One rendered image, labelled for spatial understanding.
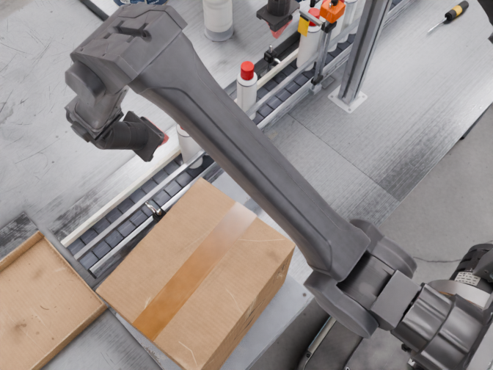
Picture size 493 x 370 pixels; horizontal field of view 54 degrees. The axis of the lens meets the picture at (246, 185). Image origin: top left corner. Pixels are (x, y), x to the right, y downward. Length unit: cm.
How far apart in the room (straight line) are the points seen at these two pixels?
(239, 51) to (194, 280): 81
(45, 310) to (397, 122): 107
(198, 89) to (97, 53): 10
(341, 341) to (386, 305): 126
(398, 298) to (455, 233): 179
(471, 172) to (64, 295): 190
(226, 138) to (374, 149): 97
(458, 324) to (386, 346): 127
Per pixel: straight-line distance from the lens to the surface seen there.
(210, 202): 96
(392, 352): 182
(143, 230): 122
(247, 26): 157
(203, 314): 89
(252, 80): 121
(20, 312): 129
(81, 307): 124
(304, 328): 204
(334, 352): 179
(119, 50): 45
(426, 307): 55
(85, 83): 51
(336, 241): 53
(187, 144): 116
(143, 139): 100
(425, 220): 231
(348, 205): 130
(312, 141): 138
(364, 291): 56
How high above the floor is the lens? 199
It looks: 63 degrees down
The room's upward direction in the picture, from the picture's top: 2 degrees clockwise
